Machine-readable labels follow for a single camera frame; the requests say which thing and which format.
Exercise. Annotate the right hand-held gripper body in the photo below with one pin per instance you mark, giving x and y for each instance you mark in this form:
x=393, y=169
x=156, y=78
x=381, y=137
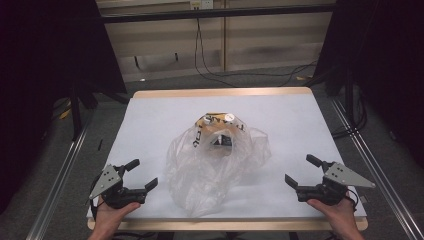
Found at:
x=340, y=176

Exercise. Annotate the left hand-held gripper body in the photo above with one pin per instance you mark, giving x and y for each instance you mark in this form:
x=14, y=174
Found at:
x=110, y=181

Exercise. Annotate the clear printed plastic bag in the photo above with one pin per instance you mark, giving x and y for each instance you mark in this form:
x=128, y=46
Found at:
x=200, y=180

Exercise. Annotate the yellow snack packet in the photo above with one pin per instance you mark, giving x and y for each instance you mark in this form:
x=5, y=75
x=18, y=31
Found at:
x=216, y=151

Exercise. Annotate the person's left hand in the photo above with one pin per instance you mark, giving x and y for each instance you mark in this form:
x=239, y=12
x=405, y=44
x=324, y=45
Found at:
x=110, y=216

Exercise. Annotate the person's right hand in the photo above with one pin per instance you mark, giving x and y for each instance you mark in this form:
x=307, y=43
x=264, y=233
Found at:
x=340, y=215

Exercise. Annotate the black stand leg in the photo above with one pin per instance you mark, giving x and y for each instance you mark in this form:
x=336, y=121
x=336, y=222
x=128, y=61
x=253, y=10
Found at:
x=76, y=113
x=349, y=96

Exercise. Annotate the wooden table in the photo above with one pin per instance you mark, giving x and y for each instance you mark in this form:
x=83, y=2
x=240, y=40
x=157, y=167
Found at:
x=220, y=91

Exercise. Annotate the dark curtain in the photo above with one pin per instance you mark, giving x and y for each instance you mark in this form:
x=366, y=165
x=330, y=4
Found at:
x=386, y=66
x=43, y=66

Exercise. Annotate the black horizontal bar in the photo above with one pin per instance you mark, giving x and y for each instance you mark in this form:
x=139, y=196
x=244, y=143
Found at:
x=216, y=13

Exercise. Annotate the metal floor rail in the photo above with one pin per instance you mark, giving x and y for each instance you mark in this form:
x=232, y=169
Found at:
x=56, y=186
x=376, y=170

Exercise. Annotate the white wall socket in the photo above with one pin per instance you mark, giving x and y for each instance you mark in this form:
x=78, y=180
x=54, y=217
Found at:
x=201, y=4

